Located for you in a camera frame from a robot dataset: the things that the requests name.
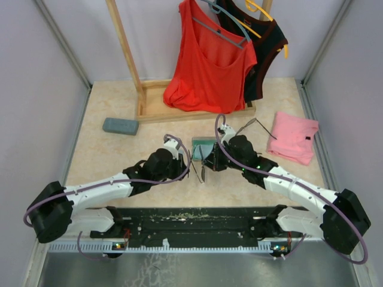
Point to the grey clothes hanger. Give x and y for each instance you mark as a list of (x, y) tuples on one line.
[(228, 28)]

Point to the grey glasses case green lining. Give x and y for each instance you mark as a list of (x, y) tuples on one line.
[(202, 140)]

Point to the folded pink t-shirt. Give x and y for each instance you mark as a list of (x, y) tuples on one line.
[(292, 138)]

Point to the black frame eyeglasses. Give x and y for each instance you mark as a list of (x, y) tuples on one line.
[(202, 176)]

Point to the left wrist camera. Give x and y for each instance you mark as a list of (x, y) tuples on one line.
[(173, 146)]

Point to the thin metal frame sunglasses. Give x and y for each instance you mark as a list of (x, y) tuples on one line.
[(252, 121)]

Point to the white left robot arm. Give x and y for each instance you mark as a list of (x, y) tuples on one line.
[(60, 211)]

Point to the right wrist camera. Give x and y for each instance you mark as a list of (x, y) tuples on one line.
[(226, 132)]

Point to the red tank top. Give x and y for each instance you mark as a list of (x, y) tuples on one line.
[(212, 65)]

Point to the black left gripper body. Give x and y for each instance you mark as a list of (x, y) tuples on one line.
[(175, 170)]

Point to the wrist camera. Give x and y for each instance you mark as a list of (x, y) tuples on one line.
[(173, 146), (226, 132)]

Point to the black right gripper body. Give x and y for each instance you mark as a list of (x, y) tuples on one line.
[(221, 160)]

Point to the yellow clothes hanger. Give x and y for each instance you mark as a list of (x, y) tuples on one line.
[(263, 9)]

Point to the wooden clothes rack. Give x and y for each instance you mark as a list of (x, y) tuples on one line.
[(150, 105)]

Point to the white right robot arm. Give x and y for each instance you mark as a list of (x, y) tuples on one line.
[(335, 216)]

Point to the black maroon-trimmed tank top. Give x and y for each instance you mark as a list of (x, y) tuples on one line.
[(267, 38)]

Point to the blue-grey glasses case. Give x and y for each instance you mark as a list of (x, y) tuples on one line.
[(120, 126)]

